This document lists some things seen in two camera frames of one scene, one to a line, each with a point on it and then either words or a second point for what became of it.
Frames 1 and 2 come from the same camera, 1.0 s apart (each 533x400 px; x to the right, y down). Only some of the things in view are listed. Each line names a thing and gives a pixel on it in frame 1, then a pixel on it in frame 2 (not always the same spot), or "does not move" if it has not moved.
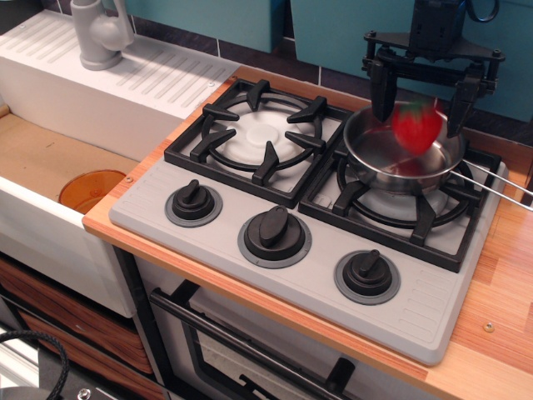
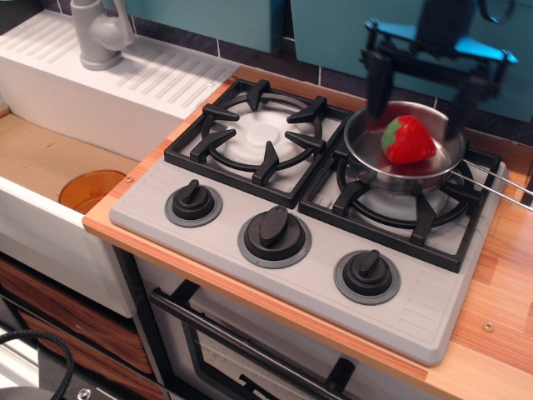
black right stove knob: [366, 277] does not move
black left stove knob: [193, 205] does not move
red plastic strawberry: [416, 125] to [406, 140]
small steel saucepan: [381, 159] does not move
